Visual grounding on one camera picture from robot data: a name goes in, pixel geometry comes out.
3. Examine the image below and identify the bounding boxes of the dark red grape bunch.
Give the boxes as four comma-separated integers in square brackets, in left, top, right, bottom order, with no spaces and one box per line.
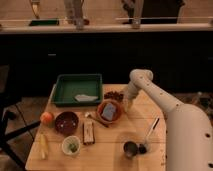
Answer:
[104,91,124,102]

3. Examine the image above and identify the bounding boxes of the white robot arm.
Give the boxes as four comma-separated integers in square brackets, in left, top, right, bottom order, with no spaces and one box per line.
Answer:
[124,69,213,171]

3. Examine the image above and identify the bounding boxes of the white cloth in tray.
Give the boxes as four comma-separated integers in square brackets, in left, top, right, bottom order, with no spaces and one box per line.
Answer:
[75,94,98,102]

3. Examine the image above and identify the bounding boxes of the green plastic tray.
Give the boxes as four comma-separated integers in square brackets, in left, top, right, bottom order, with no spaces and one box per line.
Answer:
[51,74,103,107]

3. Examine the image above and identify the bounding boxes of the orange terracotta bowl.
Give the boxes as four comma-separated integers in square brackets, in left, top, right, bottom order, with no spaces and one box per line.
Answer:
[96,100,122,124]

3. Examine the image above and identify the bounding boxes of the blue sponge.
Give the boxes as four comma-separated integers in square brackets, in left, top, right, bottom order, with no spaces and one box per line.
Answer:
[101,103,116,121]

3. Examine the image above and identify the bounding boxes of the small metal cup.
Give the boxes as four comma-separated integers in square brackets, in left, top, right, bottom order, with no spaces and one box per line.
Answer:
[123,141,138,158]

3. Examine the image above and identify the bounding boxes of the brown rectangular block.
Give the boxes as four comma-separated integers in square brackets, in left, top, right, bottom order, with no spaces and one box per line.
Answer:
[83,121,95,145]

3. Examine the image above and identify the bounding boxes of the dark brown bowl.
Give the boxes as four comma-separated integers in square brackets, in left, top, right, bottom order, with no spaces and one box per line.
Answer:
[55,112,79,136]

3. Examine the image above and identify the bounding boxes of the white cup with greens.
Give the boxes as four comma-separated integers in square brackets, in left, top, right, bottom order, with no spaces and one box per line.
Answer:
[61,136,81,157]

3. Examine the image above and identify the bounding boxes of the red orange apple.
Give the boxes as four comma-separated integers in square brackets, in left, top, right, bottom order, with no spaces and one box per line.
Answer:
[40,112,54,126]

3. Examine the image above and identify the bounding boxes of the yellow banana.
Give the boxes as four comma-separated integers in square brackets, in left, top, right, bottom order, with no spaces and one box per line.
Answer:
[40,134,48,159]

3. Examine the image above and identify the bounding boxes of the green item on counter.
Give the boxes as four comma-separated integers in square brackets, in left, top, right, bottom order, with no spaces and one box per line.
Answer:
[29,19,59,26]

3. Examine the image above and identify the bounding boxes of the wooden handled spoon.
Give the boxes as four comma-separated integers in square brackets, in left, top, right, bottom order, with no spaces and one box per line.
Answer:
[84,112,109,128]

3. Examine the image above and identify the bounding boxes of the white handled black brush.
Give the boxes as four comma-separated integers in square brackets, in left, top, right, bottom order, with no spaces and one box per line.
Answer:
[138,118,160,154]

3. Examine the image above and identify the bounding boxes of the black chair frame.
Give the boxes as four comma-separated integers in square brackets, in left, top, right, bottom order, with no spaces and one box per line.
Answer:
[0,64,42,169]

